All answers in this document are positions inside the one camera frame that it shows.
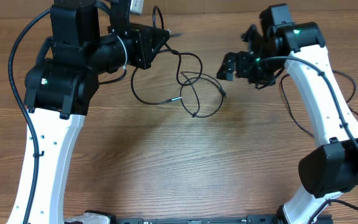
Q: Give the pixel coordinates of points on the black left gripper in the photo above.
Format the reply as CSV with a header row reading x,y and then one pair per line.
x,y
140,36

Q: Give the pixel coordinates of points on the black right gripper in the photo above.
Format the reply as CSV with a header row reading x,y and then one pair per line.
x,y
241,61

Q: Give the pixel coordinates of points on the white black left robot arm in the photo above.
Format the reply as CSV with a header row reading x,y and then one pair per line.
x,y
88,38

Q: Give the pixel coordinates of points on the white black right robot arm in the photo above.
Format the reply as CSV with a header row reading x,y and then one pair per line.
x,y
331,170

